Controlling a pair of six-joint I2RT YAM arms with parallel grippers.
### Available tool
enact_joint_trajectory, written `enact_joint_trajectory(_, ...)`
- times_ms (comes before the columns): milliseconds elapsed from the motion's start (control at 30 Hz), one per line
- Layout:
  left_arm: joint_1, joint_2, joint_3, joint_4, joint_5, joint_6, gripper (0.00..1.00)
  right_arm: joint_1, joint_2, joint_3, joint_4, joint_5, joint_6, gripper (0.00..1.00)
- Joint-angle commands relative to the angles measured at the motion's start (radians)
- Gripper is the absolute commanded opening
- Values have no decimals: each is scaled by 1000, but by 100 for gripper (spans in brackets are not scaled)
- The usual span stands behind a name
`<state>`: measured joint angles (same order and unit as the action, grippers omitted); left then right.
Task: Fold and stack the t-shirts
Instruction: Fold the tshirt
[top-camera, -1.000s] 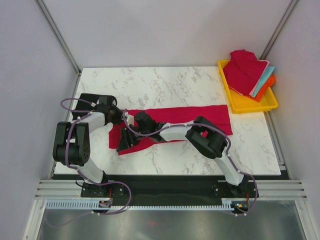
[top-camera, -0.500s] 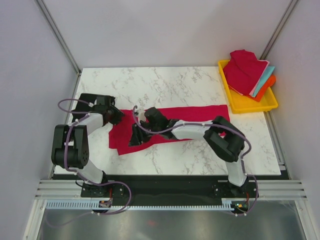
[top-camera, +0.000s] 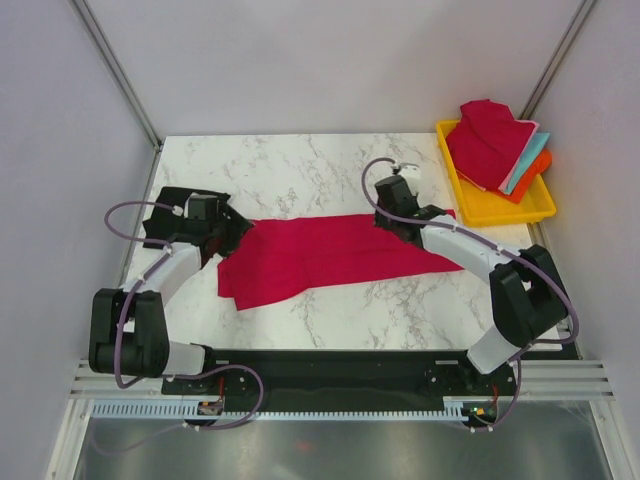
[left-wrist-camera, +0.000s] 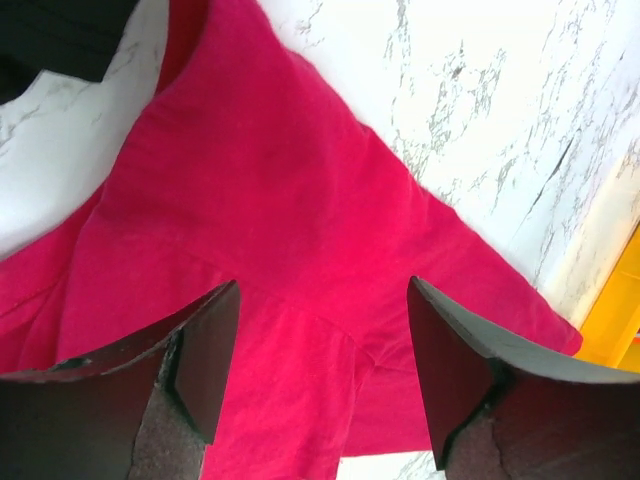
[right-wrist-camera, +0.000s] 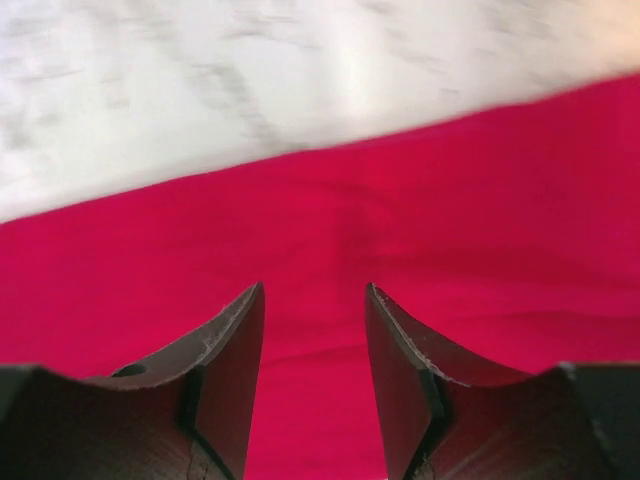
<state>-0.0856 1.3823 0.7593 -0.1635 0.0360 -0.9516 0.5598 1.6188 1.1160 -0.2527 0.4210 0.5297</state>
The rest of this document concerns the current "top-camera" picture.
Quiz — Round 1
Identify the aluminium front rail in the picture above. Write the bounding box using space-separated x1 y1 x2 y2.
69 360 614 401

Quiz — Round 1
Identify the folded black t shirt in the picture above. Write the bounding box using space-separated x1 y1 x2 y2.
143 186 231 240

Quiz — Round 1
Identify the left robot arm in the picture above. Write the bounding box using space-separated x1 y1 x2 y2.
89 188 253 393

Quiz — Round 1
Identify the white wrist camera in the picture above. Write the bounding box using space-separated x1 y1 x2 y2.
172 197 190 218
396 162 422 196

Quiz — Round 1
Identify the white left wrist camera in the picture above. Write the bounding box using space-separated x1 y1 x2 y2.
172 197 190 218

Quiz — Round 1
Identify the crimson t shirt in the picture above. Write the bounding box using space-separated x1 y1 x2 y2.
446 99 539 191
217 214 462 311

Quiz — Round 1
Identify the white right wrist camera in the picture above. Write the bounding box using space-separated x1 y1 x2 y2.
396 162 422 196

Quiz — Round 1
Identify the orange t shirt in tray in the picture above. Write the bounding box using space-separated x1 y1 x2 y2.
506 148 553 204

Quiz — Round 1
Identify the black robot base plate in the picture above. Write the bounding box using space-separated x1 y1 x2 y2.
162 349 516 411

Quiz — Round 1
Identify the teal t shirt in tray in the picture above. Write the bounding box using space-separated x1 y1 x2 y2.
501 132 550 195

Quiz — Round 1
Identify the crimson t shirt in tray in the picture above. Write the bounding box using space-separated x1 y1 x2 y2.
446 99 539 191

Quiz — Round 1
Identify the white slotted cable duct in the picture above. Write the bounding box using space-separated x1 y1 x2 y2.
90 398 471 422

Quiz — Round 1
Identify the pink t shirt in tray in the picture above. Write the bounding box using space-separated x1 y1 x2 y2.
447 117 539 194

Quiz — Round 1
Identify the left aluminium corner post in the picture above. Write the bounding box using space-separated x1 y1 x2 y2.
69 0 163 152

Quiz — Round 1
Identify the yellow plastic tray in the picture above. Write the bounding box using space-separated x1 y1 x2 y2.
435 117 558 228

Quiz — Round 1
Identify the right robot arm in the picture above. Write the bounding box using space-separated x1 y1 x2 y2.
375 175 571 394

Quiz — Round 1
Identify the right aluminium corner post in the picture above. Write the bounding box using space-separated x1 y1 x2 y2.
520 0 600 120

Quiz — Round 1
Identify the aluminium corner post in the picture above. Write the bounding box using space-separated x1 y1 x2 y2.
69 0 163 152
520 0 600 120

